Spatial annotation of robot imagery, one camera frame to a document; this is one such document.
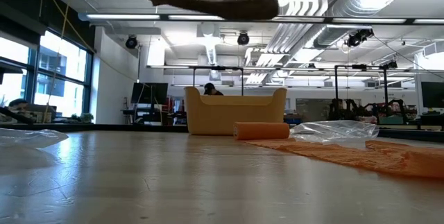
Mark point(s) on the clear plastic bag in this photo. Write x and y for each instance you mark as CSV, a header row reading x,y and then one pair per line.
x,y
333,132
27,137

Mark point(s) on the black background robot arm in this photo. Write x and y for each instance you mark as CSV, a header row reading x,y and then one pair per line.
x,y
343,109
395,109

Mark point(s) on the person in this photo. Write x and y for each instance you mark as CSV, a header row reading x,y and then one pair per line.
x,y
18,103
211,88

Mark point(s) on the yellow plastic bin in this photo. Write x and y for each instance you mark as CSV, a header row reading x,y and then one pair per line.
x,y
222,116

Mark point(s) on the black round spotlight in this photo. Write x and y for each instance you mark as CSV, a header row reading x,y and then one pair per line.
x,y
357,38
131,42
243,38

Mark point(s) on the black computer monitor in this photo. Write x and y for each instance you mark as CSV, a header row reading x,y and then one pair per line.
x,y
433,94
149,93

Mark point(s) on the long linear light bar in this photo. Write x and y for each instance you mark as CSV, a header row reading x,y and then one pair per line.
x,y
208,17

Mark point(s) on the small green plant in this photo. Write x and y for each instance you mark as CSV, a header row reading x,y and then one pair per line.
x,y
85,117

